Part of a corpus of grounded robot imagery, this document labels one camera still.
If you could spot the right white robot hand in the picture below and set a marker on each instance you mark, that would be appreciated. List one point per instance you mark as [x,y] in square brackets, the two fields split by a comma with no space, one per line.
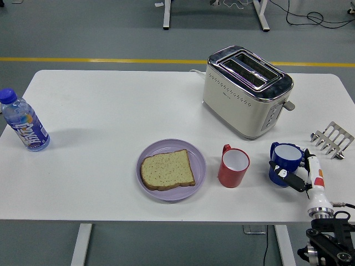
[313,166]

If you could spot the blue enamel cup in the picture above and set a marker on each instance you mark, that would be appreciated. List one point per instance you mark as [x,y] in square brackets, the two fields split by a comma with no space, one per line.
[287,155]

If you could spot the red enamel cup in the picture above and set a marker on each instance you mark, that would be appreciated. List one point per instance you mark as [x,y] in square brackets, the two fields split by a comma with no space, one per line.
[230,177]

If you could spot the brown bread slice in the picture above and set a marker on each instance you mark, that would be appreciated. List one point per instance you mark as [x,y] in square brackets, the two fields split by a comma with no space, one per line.
[166,170]

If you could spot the white background desk leg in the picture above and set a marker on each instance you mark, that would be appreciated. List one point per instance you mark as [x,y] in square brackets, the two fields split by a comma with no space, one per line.
[262,16]
[166,16]

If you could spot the steel toast rack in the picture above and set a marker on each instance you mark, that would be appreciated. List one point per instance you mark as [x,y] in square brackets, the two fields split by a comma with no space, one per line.
[335,125]

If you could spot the white table leg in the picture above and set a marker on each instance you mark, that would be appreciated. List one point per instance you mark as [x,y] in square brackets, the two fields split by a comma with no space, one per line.
[285,246]
[81,243]

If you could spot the grey floor socket plate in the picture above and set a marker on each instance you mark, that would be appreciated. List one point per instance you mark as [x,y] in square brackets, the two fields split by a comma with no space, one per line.
[253,230]

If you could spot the cream chrome toaster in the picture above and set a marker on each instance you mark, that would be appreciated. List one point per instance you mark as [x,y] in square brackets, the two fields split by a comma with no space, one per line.
[235,110]

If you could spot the purple round plate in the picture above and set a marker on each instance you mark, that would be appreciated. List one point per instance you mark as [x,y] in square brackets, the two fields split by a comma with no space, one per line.
[166,195]

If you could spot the black chair caster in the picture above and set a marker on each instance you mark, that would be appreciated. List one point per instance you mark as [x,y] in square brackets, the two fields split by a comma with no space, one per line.
[351,11]

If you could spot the dark floor adapter box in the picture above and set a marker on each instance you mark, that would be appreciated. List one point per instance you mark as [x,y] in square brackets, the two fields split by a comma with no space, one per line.
[214,2]

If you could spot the white paper scrap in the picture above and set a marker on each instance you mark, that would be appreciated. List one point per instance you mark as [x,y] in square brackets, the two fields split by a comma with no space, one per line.
[159,4]

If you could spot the yellow floor tape line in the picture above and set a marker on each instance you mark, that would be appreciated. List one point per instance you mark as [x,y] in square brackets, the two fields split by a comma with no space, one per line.
[111,60]

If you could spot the blue-capped water bottle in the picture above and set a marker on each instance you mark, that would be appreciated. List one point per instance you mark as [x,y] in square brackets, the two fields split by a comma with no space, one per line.
[25,124]

